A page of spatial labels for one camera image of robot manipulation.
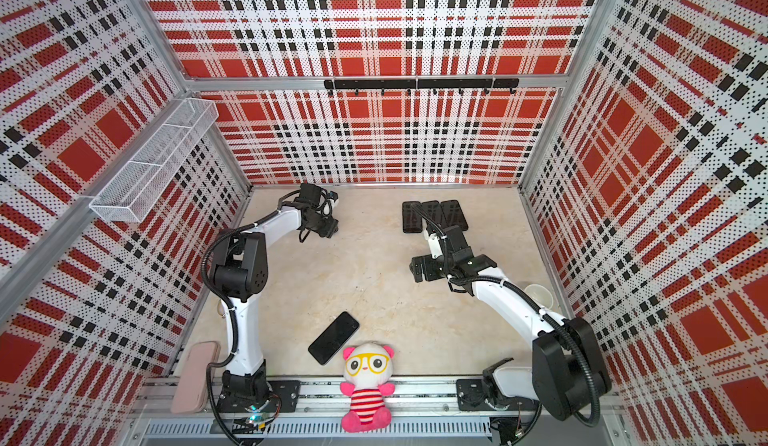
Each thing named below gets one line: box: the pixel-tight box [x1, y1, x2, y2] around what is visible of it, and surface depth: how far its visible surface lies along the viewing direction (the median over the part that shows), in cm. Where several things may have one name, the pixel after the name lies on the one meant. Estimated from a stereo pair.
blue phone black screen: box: [308, 311, 360, 365], surface depth 86 cm
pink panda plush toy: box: [340, 342, 396, 433], surface depth 72 cm
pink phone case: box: [171, 341, 221, 414], surface depth 77 cm
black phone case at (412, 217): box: [402, 201, 423, 234], surface depth 116 cm
